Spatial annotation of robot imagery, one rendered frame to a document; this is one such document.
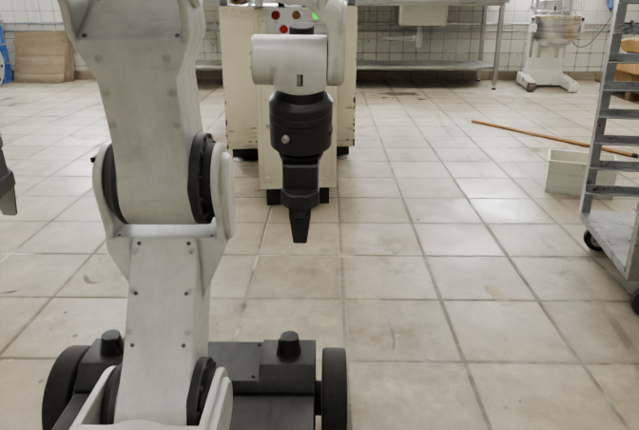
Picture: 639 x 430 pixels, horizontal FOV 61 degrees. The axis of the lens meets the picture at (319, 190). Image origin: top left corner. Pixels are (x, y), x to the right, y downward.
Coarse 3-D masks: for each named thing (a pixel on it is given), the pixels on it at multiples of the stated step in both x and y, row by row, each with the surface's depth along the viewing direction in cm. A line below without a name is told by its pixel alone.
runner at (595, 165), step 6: (594, 162) 186; (600, 162) 186; (606, 162) 186; (612, 162) 185; (618, 162) 185; (624, 162) 185; (630, 162) 184; (636, 162) 184; (594, 168) 185; (600, 168) 185; (606, 168) 185; (612, 168) 185; (618, 168) 185; (624, 168) 185; (630, 168) 185; (636, 168) 185
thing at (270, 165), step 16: (256, 16) 211; (256, 32) 213; (256, 96) 223; (336, 96) 225; (336, 112) 227; (336, 128) 229; (336, 144) 232; (272, 160) 231; (320, 160) 233; (336, 160) 234; (272, 176) 233; (320, 176) 235; (336, 176) 237; (272, 192) 239; (320, 192) 241
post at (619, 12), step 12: (624, 12) 170; (612, 24) 173; (612, 36) 173; (612, 48) 174; (612, 72) 176; (600, 96) 180; (600, 120) 182; (600, 132) 183; (588, 168) 188; (588, 180) 189; (588, 204) 192
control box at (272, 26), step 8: (272, 8) 208; (280, 8) 208; (288, 8) 208; (296, 8) 209; (304, 8) 209; (280, 16) 209; (288, 16) 209; (304, 16) 210; (312, 16) 210; (272, 24) 210; (280, 24) 210; (288, 24) 210; (320, 24) 211; (272, 32) 211; (280, 32) 211; (288, 32) 211; (320, 32) 212
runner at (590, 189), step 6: (588, 186) 189; (594, 186) 189; (600, 186) 189; (606, 186) 188; (612, 186) 188; (618, 186) 188; (624, 186) 187; (630, 186) 187; (636, 186) 187; (588, 192) 189; (594, 192) 189; (600, 192) 189; (606, 192) 189; (612, 192) 189; (618, 192) 188; (624, 192) 188; (630, 192) 188; (636, 192) 187
